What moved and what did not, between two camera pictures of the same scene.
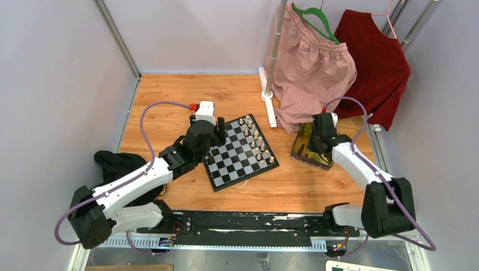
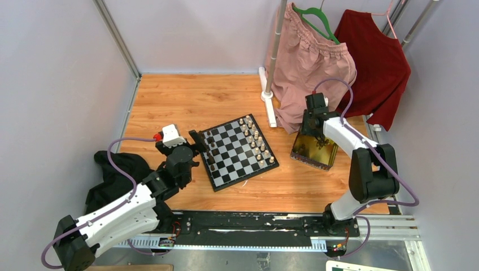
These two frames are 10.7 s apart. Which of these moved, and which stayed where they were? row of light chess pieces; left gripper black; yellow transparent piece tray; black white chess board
Moved: left gripper black
Stayed: row of light chess pieces; black white chess board; yellow transparent piece tray
